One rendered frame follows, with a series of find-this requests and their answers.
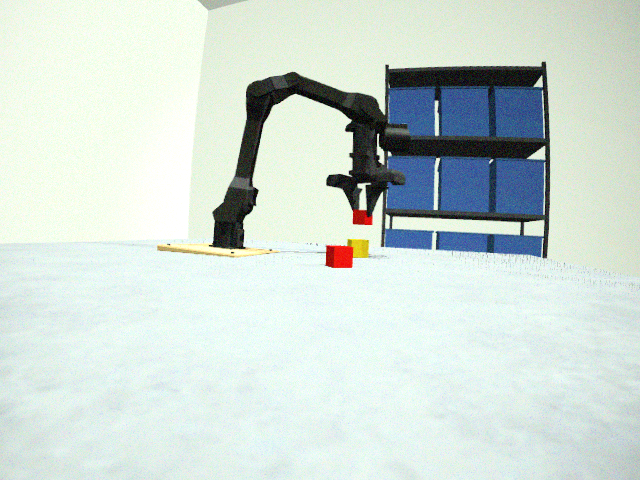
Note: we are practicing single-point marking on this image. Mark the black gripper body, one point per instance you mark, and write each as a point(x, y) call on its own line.
point(364, 165)

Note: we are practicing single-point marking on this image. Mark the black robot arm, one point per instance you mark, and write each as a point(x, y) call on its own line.
point(261, 96)

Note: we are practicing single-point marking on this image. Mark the red cube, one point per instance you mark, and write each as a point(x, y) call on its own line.
point(360, 217)
point(339, 256)

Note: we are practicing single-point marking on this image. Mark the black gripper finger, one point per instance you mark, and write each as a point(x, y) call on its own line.
point(373, 192)
point(353, 196)

